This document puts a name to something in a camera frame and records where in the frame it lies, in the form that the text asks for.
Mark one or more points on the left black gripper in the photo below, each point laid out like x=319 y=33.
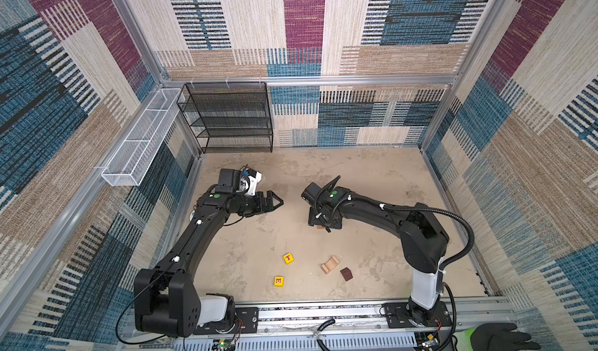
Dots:
x=259 y=207

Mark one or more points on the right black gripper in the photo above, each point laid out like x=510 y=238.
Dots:
x=313 y=219

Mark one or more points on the wood arch block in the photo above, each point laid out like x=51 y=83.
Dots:
x=330 y=265

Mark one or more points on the yellow cube with red letter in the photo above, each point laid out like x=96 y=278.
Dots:
x=288 y=258

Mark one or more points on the small yellow letter cube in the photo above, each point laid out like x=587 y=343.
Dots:
x=278 y=281

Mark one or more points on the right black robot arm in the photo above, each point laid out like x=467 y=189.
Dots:
x=423 y=239

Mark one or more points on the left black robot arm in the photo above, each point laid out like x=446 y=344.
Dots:
x=166 y=301

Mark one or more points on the dark red triangular block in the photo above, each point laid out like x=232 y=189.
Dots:
x=346 y=274

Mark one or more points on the black and green gloved hand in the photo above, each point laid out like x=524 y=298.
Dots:
x=494 y=337

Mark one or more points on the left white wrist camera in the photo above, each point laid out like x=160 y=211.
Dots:
x=249 y=181

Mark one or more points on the black wire mesh shelf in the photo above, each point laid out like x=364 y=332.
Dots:
x=228 y=117

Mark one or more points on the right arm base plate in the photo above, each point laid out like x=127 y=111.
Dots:
x=405 y=315

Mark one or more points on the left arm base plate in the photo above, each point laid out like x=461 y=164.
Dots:
x=245 y=318

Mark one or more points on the white wire mesh basket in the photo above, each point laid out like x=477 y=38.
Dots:
x=136 y=153

